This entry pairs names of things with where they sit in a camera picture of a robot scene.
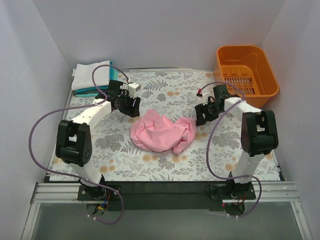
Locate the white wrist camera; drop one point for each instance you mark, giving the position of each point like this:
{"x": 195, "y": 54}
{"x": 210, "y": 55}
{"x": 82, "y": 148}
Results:
{"x": 204, "y": 96}
{"x": 131, "y": 89}

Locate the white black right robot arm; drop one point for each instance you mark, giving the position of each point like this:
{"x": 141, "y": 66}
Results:
{"x": 258, "y": 137}

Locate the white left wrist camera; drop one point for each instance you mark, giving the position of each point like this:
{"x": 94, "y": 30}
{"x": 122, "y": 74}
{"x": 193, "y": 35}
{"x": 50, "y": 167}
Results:
{"x": 131, "y": 89}

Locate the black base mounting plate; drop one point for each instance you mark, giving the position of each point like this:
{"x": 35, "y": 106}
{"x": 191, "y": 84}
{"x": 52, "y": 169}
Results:
{"x": 167, "y": 195}

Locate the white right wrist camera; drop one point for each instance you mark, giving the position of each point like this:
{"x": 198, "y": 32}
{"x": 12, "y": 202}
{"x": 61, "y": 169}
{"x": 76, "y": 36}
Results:
{"x": 204, "y": 96}

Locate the floral patterned table mat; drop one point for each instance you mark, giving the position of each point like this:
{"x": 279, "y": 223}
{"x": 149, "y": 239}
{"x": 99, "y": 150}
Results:
{"x": 214, "y": 153}

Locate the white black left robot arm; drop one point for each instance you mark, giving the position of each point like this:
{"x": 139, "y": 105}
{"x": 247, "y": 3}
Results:
{"x": 74, "y": 143}

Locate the orange plastic basket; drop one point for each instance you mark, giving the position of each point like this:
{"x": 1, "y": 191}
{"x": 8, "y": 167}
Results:
{"x": 247, "y": 68}

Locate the pink t shirt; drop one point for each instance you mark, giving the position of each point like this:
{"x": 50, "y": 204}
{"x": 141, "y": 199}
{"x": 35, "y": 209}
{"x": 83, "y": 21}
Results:
{"x": 157, "y": 133}

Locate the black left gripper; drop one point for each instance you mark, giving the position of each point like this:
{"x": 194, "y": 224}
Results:
{"x": 130, "y": 106}

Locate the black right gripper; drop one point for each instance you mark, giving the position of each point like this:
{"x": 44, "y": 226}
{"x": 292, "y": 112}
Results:
{"x": 203, "y": 114}

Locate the dark folded t shirt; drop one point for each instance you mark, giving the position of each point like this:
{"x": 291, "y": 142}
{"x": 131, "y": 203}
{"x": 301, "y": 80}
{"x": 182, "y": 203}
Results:
{"x": 91, "y": 93}

